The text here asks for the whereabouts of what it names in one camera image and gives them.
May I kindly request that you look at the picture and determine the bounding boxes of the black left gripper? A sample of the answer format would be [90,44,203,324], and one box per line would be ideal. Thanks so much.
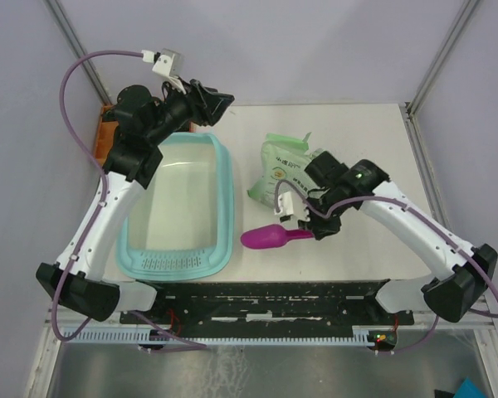
[146,75,236,146]

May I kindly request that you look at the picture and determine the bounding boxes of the orange compartment tray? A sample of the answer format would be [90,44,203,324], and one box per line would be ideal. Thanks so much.
[93,105,119,166]

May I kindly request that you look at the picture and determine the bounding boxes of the aluminium frame rail left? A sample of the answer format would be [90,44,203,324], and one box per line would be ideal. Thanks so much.
[42,0,112,105]

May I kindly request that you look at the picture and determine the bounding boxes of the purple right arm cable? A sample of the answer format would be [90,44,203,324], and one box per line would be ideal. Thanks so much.
[273,179,498,356]

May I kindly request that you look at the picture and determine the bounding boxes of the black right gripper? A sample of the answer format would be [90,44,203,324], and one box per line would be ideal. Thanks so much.
[295,192,350,239]

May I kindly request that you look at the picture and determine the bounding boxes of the blue object bottom corner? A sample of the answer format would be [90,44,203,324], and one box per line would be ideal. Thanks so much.
[453,378,486,398]

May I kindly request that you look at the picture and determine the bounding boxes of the green cat litter bag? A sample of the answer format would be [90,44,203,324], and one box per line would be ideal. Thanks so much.
[247,132,323,208]

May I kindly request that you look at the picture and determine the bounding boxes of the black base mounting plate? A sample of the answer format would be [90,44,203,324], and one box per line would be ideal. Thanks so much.
[143,282,414,339]

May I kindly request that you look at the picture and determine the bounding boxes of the teal plastic litter box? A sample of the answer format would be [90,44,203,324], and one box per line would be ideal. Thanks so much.
[115,133,234,282]

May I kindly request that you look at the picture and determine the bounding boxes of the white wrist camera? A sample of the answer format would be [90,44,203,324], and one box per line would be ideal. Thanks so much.
[141,49,186,94]
[274,191,310,222]

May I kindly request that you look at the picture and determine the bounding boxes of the magenta plastic litter scoop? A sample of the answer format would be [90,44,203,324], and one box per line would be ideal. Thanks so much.
[240,224,315,250]

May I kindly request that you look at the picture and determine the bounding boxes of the white slotted cable duct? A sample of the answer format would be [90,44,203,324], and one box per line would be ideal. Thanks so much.
[61,325,378,344]

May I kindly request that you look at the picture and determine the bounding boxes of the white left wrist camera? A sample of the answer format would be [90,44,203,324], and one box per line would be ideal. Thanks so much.
[141,49,186,94]

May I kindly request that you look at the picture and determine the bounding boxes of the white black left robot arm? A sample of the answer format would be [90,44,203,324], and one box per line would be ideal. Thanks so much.
[36,80,235,323]

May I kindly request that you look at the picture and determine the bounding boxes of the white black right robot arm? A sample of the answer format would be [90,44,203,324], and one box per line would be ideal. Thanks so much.
[300,152,498,324]

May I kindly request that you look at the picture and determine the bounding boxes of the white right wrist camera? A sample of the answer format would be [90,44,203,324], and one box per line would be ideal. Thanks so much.
[274,191,310,222]

